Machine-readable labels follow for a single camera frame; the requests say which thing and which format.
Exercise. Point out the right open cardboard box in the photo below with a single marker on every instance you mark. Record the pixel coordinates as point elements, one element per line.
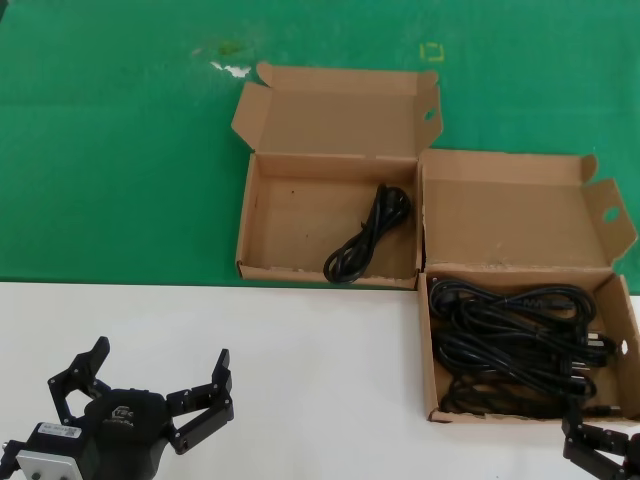
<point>510,220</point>

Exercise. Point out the open cardboard box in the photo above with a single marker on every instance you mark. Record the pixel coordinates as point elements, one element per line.
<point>300,225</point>
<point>510,220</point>

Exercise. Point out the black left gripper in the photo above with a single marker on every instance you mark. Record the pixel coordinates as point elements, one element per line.
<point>125,435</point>

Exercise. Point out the green table mat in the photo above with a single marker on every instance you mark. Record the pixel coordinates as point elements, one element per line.
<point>100,150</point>

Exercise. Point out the left open cardboard box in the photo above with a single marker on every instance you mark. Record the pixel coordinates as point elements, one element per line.
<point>300,225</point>

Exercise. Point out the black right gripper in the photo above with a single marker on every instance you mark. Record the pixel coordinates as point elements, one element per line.
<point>636,460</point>

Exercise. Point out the left wrist camera silver bracket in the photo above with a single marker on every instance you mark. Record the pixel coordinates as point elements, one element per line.
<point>45,462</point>

